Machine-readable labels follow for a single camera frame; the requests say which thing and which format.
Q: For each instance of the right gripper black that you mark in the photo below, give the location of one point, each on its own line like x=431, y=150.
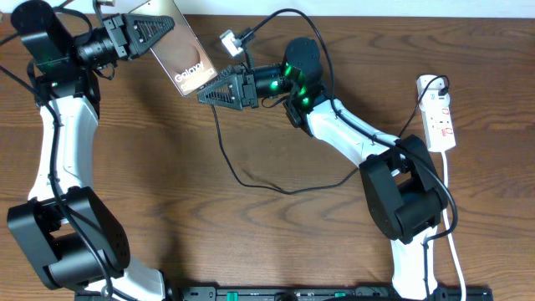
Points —
x=249, y=89

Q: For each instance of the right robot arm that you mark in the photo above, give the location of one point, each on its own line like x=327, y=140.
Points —
x=404, y=194

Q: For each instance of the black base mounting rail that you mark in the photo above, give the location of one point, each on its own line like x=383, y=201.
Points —
x=206, y=293

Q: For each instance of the white power strip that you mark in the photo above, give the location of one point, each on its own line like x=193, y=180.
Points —
x=438, y=127

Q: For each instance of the white USB charger adapter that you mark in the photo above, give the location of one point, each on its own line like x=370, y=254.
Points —
x=433, y=91

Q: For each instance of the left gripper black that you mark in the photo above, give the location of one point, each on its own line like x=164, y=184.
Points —
x=131, y=43

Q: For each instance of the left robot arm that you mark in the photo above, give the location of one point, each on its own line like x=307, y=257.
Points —
x=68, y=235

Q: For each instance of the Galaxy S25 Ultra smartphone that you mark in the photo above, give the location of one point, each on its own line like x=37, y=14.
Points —
x=179, y=52

